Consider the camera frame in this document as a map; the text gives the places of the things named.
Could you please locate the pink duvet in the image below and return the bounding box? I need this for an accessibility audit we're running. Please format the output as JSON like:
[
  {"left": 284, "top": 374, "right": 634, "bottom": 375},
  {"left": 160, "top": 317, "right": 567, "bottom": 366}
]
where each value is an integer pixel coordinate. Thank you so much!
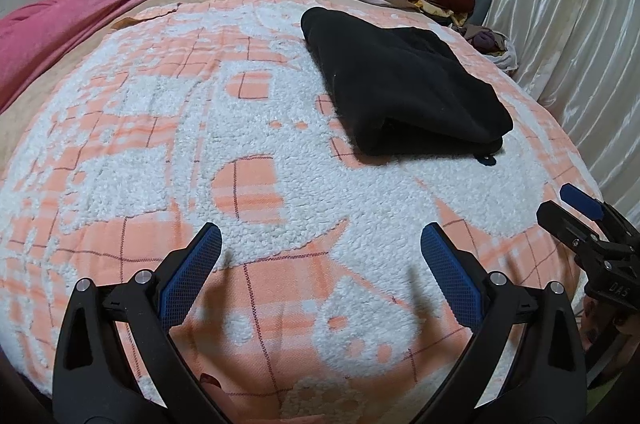
[{"left": 0, "top": 0, "right": 213, "bottom": 115}]

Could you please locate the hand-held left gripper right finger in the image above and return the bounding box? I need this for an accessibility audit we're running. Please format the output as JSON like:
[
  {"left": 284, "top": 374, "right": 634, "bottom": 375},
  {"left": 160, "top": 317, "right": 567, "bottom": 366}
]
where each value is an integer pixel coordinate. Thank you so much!
[{"left": 420, "top": 223, "right": 587, "bottom": 424}]

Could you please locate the white satin curtain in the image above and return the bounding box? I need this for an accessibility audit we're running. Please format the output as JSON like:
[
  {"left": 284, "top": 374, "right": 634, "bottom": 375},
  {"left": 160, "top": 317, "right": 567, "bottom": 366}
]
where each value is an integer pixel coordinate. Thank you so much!
[{"left": 482, "top": 0, "right": 640, "bottom": 225}]

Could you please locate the orange and white plush blanket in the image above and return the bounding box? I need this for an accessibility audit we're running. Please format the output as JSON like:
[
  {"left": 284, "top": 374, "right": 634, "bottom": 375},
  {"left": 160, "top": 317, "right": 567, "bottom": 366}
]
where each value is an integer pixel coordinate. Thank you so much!
[{"left": 0, "top": 0, "right": 606, "bottom": 424}]

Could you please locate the person's left hand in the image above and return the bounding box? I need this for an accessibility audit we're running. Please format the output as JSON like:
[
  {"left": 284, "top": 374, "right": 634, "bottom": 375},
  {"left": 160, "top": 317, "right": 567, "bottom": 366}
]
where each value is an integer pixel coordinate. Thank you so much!
[{"left": 199, "top": 373, "right": 236, "bottom": 405}]

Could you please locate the black sweater with orange cuffs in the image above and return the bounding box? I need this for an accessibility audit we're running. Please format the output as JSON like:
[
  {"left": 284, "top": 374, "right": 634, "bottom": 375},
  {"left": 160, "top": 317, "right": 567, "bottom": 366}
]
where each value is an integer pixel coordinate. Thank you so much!
[{"left": 300, "top": 7, "right": 515, "bottom": 166}]

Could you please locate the person's right hand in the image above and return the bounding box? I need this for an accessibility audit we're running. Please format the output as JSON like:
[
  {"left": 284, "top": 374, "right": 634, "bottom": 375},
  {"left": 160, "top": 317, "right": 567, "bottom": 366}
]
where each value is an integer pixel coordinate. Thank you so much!
[{"left": 580, "top": 294, "right": 604, "bottom": 347}]

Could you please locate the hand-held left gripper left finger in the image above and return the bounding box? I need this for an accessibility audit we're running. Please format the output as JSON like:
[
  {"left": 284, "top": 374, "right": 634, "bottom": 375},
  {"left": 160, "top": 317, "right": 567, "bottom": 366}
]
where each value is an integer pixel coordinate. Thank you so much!
[{"left": 52, "top": 223, "right": 236, "bottom": 424}]

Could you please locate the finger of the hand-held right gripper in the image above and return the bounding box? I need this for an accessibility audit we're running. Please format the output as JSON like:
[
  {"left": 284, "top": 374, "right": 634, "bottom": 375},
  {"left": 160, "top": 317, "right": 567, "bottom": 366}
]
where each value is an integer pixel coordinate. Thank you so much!
[
  {"left": 559, "top": 183, "right": 608, "bottom": 222},
  {"left": 536, "top": 201, "right": 608, "bottom": 255}
]

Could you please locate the person's yellow-green garment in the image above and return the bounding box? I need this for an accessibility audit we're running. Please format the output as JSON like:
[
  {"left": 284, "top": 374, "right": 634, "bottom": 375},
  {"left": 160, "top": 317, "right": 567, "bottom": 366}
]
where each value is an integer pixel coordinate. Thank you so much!
[{"left": 585, "top": 379, "right": 640, "bottom": 424}]

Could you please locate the white bag with clothes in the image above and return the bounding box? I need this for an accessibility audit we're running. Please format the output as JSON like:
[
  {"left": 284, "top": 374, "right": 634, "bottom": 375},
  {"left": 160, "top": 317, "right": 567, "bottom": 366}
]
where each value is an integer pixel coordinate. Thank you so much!
[{"left": 462, "top": 24, "right": 518, "bottom": 72}]

